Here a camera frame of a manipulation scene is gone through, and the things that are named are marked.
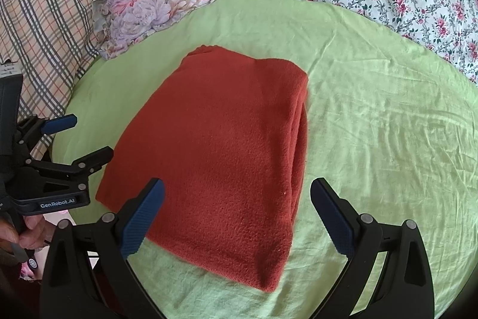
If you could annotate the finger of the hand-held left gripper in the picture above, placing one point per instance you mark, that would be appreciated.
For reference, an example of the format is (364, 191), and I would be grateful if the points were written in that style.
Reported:
(59, 123)
(95, 157)

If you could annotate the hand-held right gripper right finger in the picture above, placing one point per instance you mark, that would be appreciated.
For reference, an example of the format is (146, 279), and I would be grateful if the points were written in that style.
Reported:
(334, 218)

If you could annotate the orange knit sweater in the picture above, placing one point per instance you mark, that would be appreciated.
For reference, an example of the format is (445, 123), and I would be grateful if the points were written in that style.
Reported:
(224, 154)

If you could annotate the person's left hand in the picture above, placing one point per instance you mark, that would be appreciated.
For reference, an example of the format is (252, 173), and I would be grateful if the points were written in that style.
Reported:
(33, 233)

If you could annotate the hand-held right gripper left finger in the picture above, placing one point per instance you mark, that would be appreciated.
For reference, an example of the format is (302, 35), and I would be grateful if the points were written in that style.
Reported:
(143, 218)

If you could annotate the purple pink floral pillow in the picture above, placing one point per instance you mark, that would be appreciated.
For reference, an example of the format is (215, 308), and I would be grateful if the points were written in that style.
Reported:
(149, 1)

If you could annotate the light green bed sheet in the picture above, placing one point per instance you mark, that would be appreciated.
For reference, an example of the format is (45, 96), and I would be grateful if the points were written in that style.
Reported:
(373, 117)

